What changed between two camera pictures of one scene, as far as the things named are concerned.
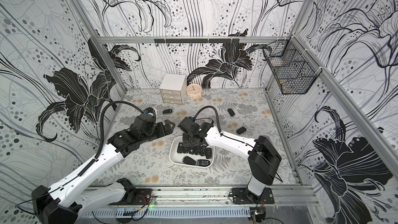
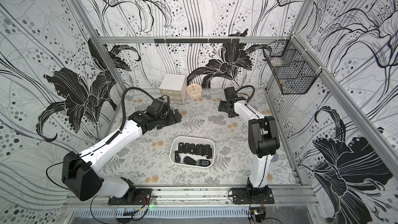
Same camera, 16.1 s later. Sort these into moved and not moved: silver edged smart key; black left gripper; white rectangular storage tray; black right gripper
Moved: black right gripper; black left gripper
Not moved: silver edged smart key; white rectangular storage tray
